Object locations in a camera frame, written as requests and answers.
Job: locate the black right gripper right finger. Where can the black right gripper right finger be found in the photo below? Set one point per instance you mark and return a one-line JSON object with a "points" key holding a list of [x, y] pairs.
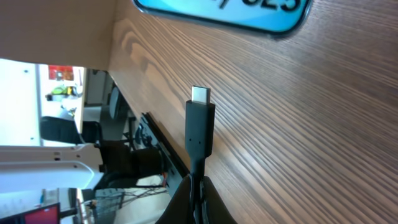
{"points": [[214, 211]]}

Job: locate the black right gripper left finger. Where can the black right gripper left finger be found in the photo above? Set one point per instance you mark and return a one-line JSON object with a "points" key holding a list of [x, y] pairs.
{"points": [[180, 208]]}

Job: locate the smartphone with teal screen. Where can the smartphone with teal screen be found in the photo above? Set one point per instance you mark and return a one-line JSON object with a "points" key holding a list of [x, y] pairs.
{"points": [[276, 19]]}

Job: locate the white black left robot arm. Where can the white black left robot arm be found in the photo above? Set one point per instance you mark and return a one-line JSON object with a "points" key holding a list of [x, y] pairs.
{"points": [[84, 166]]}

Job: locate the red monitor screen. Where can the red monitor screen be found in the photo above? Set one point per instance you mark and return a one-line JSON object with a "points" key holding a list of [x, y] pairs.
{"points": [[45, 215]]}

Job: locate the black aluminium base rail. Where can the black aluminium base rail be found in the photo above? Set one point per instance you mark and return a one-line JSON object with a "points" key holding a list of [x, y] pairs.
{"points": [[149, 135]]}

